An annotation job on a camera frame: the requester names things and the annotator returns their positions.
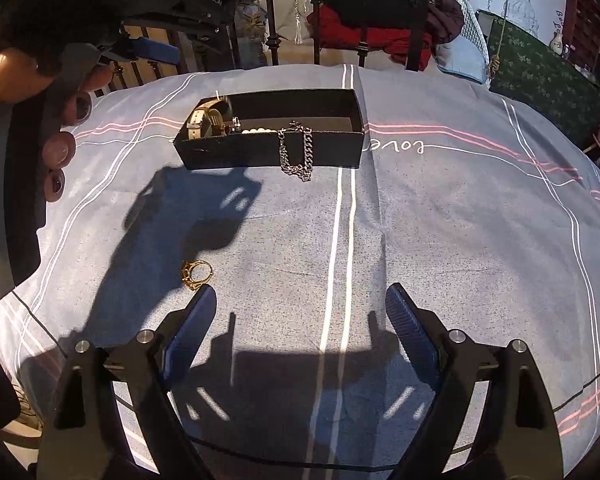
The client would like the silver chunky chain necklace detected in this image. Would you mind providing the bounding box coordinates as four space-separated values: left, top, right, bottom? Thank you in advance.
277 120 314 183

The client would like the gold ring with amber stone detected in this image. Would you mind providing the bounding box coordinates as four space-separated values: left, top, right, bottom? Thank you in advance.
180 259 216 292

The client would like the black rectangular jewelry box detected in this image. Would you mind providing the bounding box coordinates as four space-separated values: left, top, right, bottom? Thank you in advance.
173 89 364 170

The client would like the person's left hand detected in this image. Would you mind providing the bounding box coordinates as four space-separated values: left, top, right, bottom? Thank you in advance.
0 48 112 203

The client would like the red cloth on swing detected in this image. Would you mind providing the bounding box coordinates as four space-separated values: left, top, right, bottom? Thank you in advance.
306 4 411 64

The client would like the blue striped bed sheet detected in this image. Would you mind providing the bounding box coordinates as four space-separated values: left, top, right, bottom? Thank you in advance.
0 65 600 479

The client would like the black garment on swing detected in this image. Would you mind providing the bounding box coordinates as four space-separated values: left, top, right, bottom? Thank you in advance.
323 0 465 44

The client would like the light blue pillow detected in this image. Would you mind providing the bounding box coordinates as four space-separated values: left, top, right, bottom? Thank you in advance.
434 36 488 84

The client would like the green patterned cloth table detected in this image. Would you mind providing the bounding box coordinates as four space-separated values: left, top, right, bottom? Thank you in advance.
477 11 600 146

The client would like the red wooden cabinet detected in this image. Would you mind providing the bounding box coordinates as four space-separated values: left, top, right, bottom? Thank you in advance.
562 0 600 70

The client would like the beige strap wristwatch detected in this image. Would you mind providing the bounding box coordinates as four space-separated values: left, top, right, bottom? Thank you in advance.
186 96 242 140

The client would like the black iron bed frame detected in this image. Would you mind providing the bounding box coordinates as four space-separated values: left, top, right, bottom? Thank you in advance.
95 0 434 70

